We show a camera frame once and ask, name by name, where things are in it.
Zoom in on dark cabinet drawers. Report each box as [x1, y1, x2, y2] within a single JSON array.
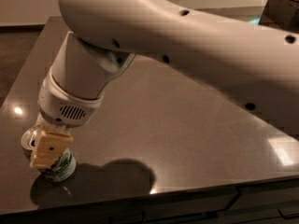
[[0, 178, 299, 224]]

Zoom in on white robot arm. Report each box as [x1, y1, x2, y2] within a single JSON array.
[[31, 0, 299, 169]]

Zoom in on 7up soda can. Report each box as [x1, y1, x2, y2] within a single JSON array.
[[21, 126, 77, 182]]

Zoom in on dark box with snacks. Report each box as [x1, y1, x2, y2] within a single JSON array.
[[259, 0, 299, 33]]

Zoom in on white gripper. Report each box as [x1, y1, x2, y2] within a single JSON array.
[[30, 70, 103, 169]]

